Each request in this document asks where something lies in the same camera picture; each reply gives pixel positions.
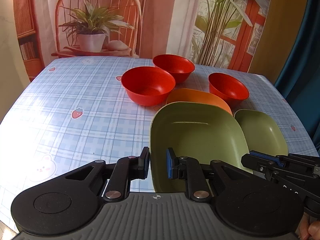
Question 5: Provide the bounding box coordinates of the teal curtain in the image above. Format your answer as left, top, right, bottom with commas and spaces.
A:
275, 0, 319, 151

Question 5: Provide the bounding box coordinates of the red bowl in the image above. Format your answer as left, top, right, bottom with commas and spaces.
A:
121, 66, 176, 107
208, 73, 249, 108
152, 54, 195, 84

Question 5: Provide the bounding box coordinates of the orange oval plate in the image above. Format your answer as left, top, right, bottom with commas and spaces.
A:
166, 88, 233, 115

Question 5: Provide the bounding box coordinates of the printed room backdrop cloth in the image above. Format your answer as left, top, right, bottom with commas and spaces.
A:
13, 0, 270, 80

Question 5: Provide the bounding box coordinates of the person's right hand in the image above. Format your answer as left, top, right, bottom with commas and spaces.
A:
298, 213, 320, 240

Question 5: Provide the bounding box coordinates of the large green plate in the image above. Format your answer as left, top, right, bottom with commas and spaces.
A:
149, 102, 249, 192

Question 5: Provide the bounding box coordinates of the small green plate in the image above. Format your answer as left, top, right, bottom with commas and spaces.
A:
234, 109, 289, 156

